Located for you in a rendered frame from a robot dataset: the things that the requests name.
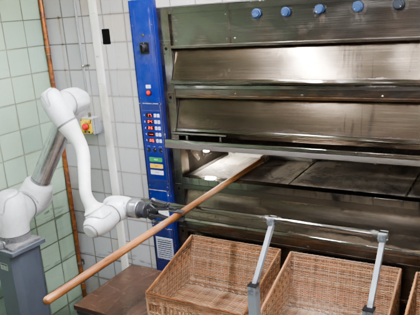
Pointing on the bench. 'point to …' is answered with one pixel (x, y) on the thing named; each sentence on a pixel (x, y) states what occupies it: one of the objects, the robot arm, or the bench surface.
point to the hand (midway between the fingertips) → (177, 215)
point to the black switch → (144, 48)
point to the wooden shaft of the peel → (143, 237)
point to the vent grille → (164, 248)
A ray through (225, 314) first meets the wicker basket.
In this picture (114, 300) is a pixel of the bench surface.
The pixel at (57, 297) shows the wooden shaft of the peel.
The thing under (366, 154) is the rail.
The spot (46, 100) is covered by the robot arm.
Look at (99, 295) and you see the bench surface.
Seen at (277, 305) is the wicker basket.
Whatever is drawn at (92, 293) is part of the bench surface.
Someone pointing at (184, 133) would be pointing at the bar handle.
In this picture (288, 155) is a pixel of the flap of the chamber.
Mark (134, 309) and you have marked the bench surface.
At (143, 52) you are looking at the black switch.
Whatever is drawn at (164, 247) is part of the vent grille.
